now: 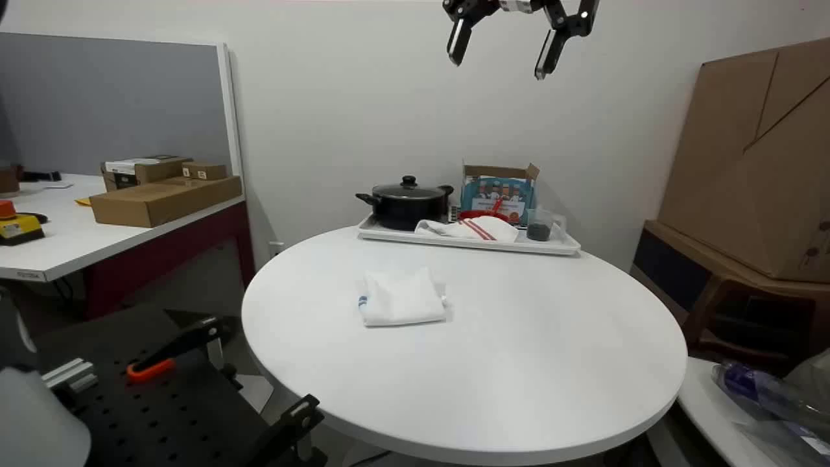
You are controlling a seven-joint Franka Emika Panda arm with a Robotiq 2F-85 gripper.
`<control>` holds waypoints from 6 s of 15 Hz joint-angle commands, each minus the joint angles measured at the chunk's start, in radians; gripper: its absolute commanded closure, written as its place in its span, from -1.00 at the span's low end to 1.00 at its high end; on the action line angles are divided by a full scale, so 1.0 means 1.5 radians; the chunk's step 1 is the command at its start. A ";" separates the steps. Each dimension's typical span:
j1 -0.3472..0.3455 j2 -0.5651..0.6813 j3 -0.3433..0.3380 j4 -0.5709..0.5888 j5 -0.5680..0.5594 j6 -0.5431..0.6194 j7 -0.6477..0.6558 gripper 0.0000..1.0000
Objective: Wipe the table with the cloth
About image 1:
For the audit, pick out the white desk with red side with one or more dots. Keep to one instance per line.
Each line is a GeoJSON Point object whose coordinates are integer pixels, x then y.
{"type": "Point", "coordinates": [115, 260]}

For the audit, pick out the black perforated breadboard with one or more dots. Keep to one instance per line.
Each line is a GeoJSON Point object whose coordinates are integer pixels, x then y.
{"type": "Point", "coordinates": [192, 417]}

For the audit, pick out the black pot with lid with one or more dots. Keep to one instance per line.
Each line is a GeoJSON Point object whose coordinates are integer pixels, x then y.
{"type": "Point", "coordinates": [405, 203]}

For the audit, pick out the large brown cardboard box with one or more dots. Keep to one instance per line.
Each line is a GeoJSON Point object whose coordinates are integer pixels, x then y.
{"type": "Point", "coordinates": [754, 161]}

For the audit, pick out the white cloth with blue tag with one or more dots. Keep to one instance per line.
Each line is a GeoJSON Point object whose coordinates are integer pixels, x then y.
{"type": "Point", "coordinates": [404, 300]}

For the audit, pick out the black clamp at table edge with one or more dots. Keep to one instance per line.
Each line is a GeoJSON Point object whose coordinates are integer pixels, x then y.
{"type": "Point", "coordinates": [290, 442]}

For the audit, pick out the blue printed cardboard box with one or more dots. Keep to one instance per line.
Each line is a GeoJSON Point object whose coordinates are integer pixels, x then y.
{"type": "Point", "coordinates": [501, 190]}

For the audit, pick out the yellow black tool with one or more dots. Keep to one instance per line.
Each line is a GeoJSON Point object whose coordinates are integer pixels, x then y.
{"type": "Point", "coordinates": [23, 229]}

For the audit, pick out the flat brown cardboard box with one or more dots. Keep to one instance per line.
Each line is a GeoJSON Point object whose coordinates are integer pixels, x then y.
{"type": "Point", "coordinates": [164, 200]}

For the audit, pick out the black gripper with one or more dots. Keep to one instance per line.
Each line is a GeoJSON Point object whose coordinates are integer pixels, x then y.
{"type": "Point", "coordinates": [469, 14]}

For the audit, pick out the white towel with red stripes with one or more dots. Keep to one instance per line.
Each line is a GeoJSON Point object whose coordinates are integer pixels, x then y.
{"type": "Point", "coordinates": [473, 229]}

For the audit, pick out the small dark grey cube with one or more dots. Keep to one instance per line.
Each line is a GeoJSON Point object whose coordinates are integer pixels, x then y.
{"type": "Point", "coordinates": [537, 231]}

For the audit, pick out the clear plastic bag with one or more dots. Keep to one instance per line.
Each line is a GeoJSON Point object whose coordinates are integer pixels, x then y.
{"type": "Point", "coordinates": [798, 404]}

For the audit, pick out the black orange clamp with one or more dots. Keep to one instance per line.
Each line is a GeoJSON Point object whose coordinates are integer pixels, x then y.
{"type": "Point", "coordinates": [205, 337]}

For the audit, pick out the white rectangular tray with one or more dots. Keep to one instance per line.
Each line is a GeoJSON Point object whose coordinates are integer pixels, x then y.
{"type": "Point", "coordinates": [562, 244]}

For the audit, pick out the grey partition panel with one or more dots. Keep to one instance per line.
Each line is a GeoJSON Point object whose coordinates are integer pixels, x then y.
{"type": "Point", "coordinates": [73, 102]}

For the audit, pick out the small open cardboard box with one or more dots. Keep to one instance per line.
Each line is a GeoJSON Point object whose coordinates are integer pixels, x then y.
{"type": "Point", "coordinates": [132, 172]}

